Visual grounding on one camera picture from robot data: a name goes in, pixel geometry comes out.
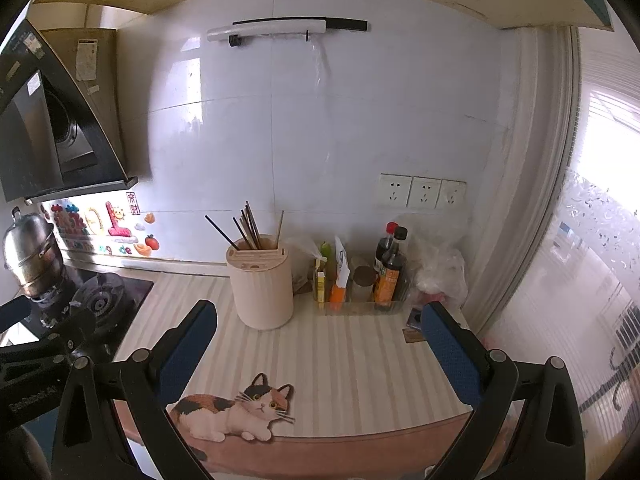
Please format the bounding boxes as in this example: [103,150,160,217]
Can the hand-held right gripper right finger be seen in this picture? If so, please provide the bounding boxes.
[420,301,587,480]

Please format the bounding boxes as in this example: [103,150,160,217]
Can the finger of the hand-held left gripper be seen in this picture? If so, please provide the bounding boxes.
[0,307,97,366]
[0,296,34,334]

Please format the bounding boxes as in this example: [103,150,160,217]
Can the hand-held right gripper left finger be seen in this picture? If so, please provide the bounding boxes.
[51,299,218,480]

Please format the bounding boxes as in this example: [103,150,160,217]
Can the beige chopstick holder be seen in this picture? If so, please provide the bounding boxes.
[225,240,295,331]

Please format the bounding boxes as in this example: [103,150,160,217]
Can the black chopstick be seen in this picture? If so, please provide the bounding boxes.
[242,207,257,250]
[232,217,253,251]
[245,201,261,250]
[204,215,236,250]

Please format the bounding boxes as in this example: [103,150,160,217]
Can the black gas stove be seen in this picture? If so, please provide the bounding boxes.
[47,269,155,358]

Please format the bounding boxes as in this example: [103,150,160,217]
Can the steel pot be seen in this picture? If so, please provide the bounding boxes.
[2,207,67,302]

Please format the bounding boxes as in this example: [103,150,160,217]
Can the white plastic bag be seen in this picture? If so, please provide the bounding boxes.
[399,214,469,312]

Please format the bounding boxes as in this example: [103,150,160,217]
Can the dark sauce bottle orange label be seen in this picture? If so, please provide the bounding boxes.
[372,226,409,312]

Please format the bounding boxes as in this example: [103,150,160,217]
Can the clear plastic tray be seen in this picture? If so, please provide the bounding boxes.
[314,285,409,317]

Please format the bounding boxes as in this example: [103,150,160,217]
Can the striped cat print mat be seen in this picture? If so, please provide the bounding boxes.
[112,270,503,463]

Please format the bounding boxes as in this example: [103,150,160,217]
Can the glass jar dark lid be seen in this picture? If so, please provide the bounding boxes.
[351,265,379,304]

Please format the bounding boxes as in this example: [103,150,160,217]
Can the dark bottle red cap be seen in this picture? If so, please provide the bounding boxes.
[374,221,401,281]

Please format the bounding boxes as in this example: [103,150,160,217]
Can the white and orange packet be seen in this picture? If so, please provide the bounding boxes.
[329,235,352,312]

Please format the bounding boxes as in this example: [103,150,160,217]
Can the clear plastic bag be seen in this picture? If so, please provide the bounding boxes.
[286,236,322,295]

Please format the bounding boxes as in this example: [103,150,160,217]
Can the yellow green seasoning bottle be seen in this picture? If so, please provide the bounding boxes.
[313,260,327,304]

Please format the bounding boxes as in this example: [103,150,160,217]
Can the black range hood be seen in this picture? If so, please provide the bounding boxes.
[0,19,139,204]

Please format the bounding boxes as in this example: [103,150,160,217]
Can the frosted glass sliding door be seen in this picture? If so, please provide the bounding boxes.
[470,25,640,480]

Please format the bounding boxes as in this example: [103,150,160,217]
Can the colourful wall stickers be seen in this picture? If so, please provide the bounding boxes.
[39,190,162,259]

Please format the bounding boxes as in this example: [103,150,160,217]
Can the white wall rail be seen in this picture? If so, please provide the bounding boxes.
[207,17,329,44]

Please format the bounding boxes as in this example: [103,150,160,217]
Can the black wall strip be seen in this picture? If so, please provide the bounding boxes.
[232,18,369,34]

